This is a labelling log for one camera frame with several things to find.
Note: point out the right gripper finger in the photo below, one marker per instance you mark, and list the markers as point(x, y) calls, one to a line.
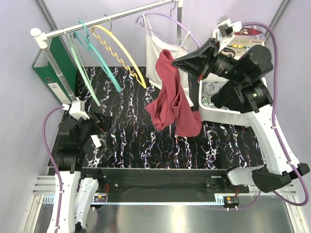
point(199, 55)
point(200, 70)

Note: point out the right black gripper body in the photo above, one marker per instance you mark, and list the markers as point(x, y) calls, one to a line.
point(224, 66)

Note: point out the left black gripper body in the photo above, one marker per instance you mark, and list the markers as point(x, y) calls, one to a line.
point(88, 127)

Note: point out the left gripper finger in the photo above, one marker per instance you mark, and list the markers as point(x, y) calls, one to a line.
point(102, 123)
point(96, 141)

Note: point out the dark red tank top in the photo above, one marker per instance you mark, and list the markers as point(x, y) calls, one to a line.
point(171, 105)

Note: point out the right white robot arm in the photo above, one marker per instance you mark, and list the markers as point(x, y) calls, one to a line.
point(281, 166)

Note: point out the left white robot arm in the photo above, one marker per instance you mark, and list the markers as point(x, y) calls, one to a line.
point(75, 190)

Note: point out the white tank top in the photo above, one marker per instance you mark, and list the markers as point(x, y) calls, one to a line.
point(154, 46)

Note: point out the purple hanger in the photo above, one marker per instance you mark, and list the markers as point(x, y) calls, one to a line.
point(179, 26)

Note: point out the yellow hanger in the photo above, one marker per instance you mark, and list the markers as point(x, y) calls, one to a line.
point(133, 70)

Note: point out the teal hanger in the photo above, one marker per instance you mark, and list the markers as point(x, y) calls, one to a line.
point(85, 42)

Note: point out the light green hanger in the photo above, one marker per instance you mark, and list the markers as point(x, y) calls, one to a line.
point(82, 69)

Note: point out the bottom book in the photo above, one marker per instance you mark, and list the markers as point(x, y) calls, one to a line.
point(239, 50)

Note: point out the grey garment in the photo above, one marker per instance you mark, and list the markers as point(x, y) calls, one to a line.
point(211, 88)

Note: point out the black marbled mat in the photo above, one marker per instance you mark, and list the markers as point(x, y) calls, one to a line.
point(133, 141)

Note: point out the middle book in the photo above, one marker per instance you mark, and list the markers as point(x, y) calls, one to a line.
point(242, 44)

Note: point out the green patterned garment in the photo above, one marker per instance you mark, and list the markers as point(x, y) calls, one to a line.
point(207, 102)

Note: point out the top pink book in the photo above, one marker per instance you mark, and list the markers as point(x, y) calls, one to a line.
point(251, 33)

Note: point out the white laundry bin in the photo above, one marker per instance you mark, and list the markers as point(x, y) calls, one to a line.
point(223, 115)

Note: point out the green binder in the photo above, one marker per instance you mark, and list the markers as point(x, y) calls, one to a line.
point(46, 73)

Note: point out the silver clothes rail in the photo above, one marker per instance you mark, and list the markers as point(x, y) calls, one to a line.
point(41, 38)

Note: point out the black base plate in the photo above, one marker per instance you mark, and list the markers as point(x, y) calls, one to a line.
point(120, 180)

